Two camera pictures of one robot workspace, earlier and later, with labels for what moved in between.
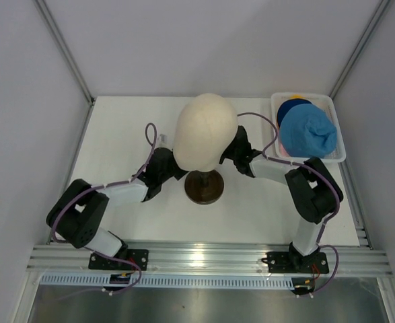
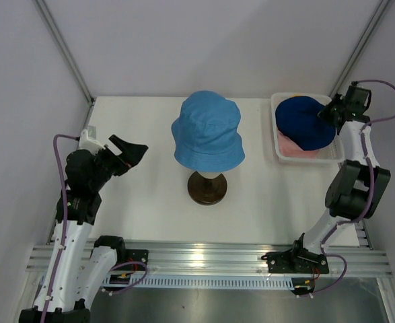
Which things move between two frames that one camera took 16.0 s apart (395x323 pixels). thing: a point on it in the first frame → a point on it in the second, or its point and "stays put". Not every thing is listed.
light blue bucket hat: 307,131 → 206,135
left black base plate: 138,256 stays put
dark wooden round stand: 204,188 stays put
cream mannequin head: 206,124 → 210,175
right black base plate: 293,262 stays put
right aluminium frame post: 379,13 stays put
